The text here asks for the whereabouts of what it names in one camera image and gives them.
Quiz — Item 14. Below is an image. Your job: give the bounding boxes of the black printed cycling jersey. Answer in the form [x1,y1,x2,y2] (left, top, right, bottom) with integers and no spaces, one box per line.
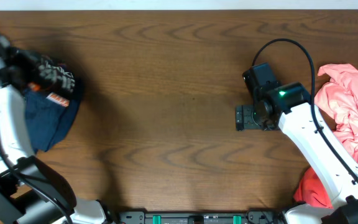
[12,49,76,108]

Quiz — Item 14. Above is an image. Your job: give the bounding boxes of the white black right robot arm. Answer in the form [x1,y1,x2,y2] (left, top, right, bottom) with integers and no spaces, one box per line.
[236,63,358,223]

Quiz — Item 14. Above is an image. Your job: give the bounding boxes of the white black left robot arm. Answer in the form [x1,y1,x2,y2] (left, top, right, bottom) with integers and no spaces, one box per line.
[0,34,112,223]

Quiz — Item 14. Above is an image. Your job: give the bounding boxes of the red garment under pink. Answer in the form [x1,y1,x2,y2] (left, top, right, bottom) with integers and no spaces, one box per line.
[293,167,333,208]

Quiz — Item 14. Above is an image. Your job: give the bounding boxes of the pink crumpled garment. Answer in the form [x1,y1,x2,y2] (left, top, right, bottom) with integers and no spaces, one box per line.
[314,63,358,163]

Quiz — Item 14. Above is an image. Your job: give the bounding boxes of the folded navy blue trousers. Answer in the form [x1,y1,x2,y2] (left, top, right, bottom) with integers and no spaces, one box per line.
[19,78,85,152]

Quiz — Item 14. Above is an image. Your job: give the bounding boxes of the black mounting rail with clamps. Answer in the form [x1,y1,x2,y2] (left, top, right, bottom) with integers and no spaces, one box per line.
[119,210,286,224]

